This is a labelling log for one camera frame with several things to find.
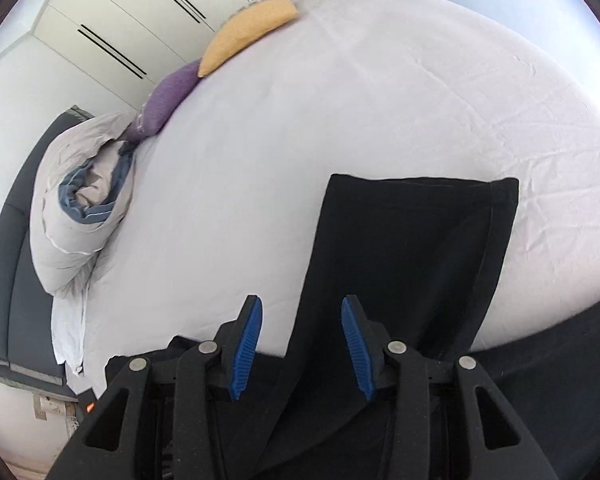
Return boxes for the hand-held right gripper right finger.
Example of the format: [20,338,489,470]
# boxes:
[341,295,561,480]

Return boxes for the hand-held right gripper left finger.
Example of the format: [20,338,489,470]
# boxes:
[44,295,264,480]

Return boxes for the black pants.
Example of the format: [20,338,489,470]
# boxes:
[102,174,600,480]

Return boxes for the rolled grey duvet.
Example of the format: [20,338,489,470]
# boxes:
[30,111,141,297]

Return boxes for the bed with white sheet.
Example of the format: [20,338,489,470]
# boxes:
[50,0,600,391]

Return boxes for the dark grey headboard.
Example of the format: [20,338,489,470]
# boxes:
[0,105,96,401]

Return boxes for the purple pillow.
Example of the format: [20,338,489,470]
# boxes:
[121,58,203,141]

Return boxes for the yellow pillow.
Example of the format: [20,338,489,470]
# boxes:
[198,0,300,78]

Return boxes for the cream wardrobe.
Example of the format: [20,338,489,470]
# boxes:
[30,0,281,111]

